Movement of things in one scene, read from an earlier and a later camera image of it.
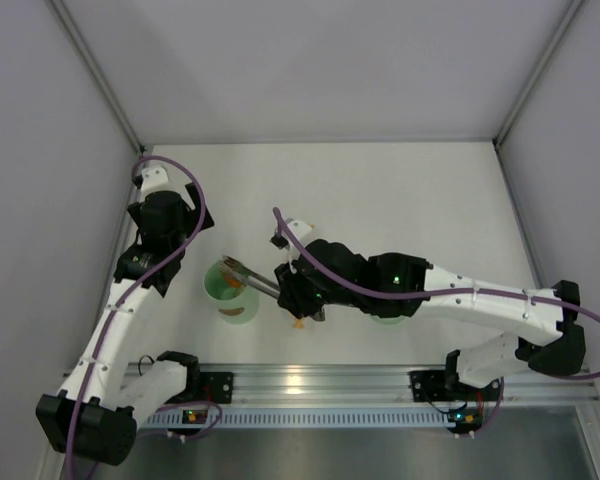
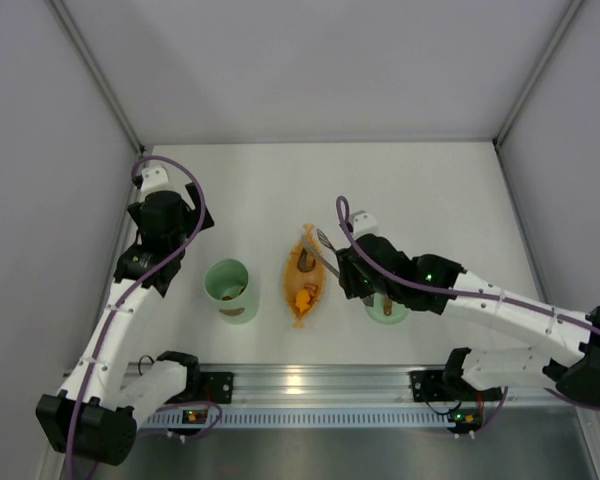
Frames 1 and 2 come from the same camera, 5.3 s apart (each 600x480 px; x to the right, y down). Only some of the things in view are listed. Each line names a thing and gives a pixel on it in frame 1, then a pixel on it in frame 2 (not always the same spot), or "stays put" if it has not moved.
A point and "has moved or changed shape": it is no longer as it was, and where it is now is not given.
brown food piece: (234, 283) has moved or changed shape
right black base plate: (431, 386) stays put
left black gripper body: (200, 211) stays put
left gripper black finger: (195, 199) stays put
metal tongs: (250, 278) has moved or changed shape
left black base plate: (216, 387) stays put
